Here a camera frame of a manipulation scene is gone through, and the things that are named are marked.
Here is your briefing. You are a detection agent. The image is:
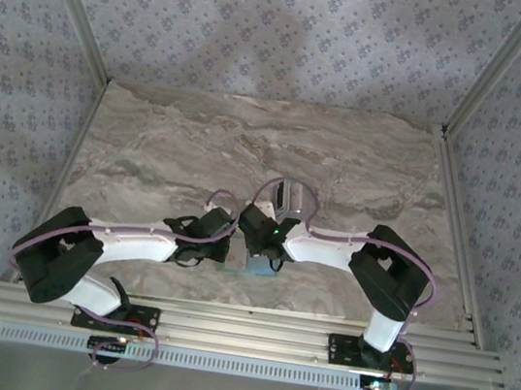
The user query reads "white card with red print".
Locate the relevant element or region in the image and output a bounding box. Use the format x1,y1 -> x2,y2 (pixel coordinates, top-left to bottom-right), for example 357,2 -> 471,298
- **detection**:
288,182 -> 309,213

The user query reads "black VIP card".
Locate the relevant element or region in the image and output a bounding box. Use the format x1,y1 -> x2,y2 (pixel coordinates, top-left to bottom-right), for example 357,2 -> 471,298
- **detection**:
273,181 -> 294,213

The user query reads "aluminium mounting rail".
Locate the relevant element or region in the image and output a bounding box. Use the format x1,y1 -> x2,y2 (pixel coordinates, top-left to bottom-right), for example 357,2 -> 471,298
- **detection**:
0,263 -> 513,390

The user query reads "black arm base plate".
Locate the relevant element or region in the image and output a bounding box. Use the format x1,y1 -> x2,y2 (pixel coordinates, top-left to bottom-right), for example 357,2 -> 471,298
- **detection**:
324,331 -> 417,376
69,294 -> 162,341

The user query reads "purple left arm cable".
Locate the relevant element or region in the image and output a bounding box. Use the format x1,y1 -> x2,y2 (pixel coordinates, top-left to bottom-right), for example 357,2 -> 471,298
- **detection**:
0,159 -> 248,390

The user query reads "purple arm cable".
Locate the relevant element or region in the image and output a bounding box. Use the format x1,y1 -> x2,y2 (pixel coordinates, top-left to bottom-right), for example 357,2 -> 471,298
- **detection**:
0,159 -> 248,390
219,171 -> 454,390

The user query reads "grey slotted cable duct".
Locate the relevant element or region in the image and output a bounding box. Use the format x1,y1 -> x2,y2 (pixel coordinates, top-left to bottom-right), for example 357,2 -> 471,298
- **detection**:
0,318 -> 406,390

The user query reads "aluminium side rail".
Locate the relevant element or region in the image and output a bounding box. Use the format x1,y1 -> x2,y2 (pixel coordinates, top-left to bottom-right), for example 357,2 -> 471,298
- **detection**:
9,68 -> 112,295
407,126 -> 515,350

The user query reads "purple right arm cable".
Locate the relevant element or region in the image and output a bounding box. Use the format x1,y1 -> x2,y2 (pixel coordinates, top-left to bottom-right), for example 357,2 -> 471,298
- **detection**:
219,171 -> 454,390

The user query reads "aluminium corner post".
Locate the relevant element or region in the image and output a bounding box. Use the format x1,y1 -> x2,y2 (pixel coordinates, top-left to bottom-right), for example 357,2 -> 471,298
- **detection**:
16,0 -> 124,85
440,0 -> 521,146

